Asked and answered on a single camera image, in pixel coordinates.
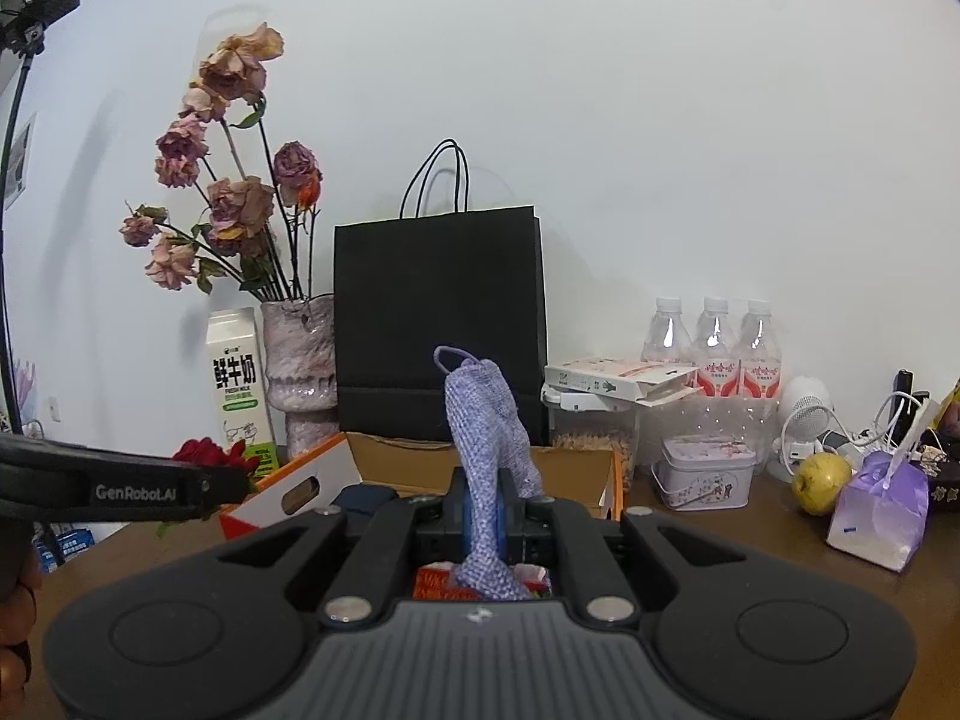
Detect black paper bag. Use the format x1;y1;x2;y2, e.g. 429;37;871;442
334;139;548;445

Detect pink mottled vase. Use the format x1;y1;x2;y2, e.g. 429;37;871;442
260;295;338;458

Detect white green milk carton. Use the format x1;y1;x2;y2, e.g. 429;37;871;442
206;307;275;477

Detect orange and white cardboard box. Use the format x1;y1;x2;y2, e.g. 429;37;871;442
220;431;625;601

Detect white cables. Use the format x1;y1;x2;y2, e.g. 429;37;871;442
817;390;938;466

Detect dried rose bouquet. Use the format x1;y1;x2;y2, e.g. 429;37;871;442
120;22;323;301

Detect flat white pink box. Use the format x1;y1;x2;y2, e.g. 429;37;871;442
544;356;700;402

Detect red artificial rose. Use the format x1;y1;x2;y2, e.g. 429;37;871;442
171;437;260;481

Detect small white tin box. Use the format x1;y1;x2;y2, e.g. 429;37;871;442
651;435;757;512

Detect white mini fan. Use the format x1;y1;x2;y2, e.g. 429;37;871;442
766;375;837;485

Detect blue booklets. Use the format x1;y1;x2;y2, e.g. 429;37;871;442
37;525;98;571

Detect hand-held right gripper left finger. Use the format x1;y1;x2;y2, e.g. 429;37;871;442
217;465;481;627

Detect navy blue cloth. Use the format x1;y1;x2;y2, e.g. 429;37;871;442
330;484;398;518

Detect yellow-green apple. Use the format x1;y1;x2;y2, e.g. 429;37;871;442
793;452;854;517

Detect purple gift box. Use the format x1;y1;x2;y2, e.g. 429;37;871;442
826;450;931;572

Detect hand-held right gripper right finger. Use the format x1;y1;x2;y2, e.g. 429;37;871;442
495;465;751;627

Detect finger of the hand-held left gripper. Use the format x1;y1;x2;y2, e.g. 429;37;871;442
196;465;252;522

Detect wall poster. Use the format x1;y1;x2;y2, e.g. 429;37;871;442
4;112;37;209

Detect dark printed packet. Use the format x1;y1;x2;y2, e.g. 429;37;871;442
926;382;960;481

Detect person's left hand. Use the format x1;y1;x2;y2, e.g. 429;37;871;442
0;562;42;720

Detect purple knitted cloth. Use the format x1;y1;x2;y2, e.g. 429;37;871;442
433;345;547;602

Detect clear water bottle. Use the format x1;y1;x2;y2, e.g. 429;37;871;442
691;297;740;395
735;300;782;398
641;297;695;365

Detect clear plastic food container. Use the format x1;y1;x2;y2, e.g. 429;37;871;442
541;382;642;470

